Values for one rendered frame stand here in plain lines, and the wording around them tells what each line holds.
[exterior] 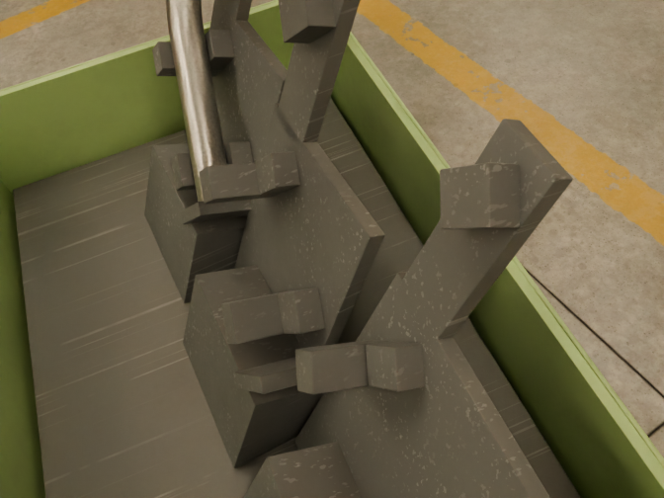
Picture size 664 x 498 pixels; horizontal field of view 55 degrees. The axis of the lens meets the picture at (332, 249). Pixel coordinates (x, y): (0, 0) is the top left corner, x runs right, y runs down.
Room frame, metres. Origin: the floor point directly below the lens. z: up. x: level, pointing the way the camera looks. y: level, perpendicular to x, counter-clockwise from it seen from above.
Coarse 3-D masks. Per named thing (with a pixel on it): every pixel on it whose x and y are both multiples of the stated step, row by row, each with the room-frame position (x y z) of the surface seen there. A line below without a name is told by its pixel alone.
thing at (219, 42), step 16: (208, 32) 0.50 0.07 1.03; (224, 32) 0.50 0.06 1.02; (160, 48) 0.50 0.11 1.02; (208, 48) 0.49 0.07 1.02; (224, 48) 0.49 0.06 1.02; (160, 64) 0.49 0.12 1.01; (224, 64) 0.49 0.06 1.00; (240, 144) 0.42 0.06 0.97; (176, 160) 0.42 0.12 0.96; (240, 160) 0.41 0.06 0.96; (176, 176) 0.41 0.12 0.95; (192, 176) 0.41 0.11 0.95
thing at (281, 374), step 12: (288, 360) 0.23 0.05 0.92; (240, 372) 0.22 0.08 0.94; (252, 372) 0.21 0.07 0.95; (264, 372) 0.21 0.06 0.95; (276, 372) 0.20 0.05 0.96; (288, 372) 0.20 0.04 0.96; (240, 384) 0.21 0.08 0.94; (252, 384) 0.20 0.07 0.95; (264, 384) 0.19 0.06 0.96; (276, 384) 0.19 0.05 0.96; (288, 384) 0.19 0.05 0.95
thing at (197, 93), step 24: (168, 0) 0.52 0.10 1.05; (192, 0) 0.51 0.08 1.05; (168, 24) 0.51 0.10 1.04; (192, 24) 0.50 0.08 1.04; (192, 48) 0.48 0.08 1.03; (192, 72) 0.46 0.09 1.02; (192, 96) 0.45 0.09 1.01; (192, 120) 0.43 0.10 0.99; (216, 120) 0.44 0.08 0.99; (192, 144) 0.42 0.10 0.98; (216, 144) 0.42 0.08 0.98
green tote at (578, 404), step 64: (128, 64) 0.60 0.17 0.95; (0, 128) 0.56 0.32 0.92; (64, 128) 0.57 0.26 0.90; (128, 128) 0.59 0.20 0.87; (384, 128) 0.46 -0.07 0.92; (0, 192) 0.53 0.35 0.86; (0, 256) 0.43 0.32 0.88; (0, 320) 0.34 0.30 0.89; (512, 320) 0.23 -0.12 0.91; (0, 384) 0.27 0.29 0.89; (512, 384) 0.21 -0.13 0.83; (576, 384) 0.16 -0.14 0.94; (0, 448) 0.21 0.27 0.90; (576, 448) 0.14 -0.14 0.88; (640, 448) 0.11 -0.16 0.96
